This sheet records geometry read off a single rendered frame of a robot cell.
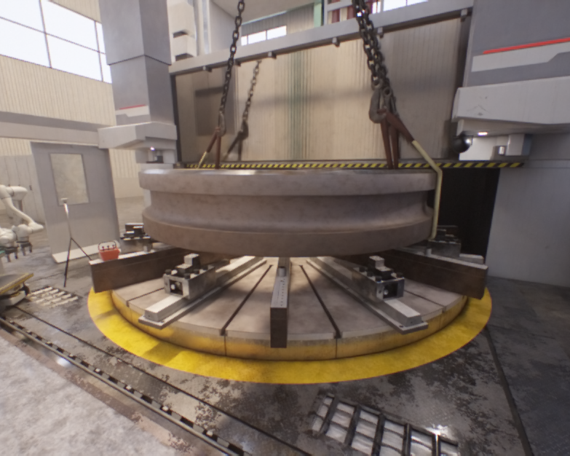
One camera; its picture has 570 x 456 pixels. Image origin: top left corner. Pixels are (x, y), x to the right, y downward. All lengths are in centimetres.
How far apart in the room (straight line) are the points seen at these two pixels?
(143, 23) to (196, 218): 447
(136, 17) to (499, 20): 580
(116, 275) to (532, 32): 536
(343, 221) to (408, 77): 322
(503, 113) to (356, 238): 188
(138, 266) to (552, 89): 485
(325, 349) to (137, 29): 639
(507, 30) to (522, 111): 99
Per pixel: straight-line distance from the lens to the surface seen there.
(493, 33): 424
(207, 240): 323
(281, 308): 233
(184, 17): 835
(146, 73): 669
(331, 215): 310
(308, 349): 285
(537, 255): 590
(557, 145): 473
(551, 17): 433
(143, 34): 689
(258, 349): 286
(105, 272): 405
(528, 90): 370
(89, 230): 722
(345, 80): 588
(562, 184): 578
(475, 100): 363
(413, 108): 554
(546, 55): 423
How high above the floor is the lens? 180
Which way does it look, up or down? 12 degrees down
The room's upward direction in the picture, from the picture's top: straight up
